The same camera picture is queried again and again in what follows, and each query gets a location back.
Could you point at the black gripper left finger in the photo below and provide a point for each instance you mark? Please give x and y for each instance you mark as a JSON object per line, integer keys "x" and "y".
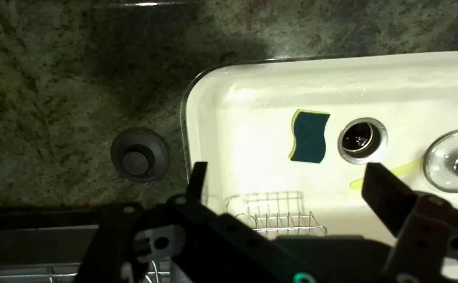
{"x": 135, "y": 245}

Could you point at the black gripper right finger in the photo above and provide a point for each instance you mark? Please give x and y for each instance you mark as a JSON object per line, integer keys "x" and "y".
{"x": 391, "y": 196}

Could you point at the green and yellow sponge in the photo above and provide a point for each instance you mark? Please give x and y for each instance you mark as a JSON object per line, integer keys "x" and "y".
{"x": 311, "y": 137}

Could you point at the metal sink drain opening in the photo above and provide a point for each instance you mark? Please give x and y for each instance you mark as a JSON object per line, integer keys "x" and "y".
{"x": 363, "y": 140}

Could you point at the metal sink strainer lid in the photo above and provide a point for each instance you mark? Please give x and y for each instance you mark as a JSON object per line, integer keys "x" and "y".
{"x": 449, "y": 157}

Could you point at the white ceramic sink basin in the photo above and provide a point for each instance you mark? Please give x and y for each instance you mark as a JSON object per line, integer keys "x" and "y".
{"x": 249, "y": 104}

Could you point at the yellow dish brush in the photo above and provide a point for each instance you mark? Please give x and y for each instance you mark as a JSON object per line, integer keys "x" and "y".
{"x": 408, "y": 168}

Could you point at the stainless steel dish rack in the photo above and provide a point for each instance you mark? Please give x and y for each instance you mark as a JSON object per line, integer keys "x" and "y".
{"x": 29, "y": 245}

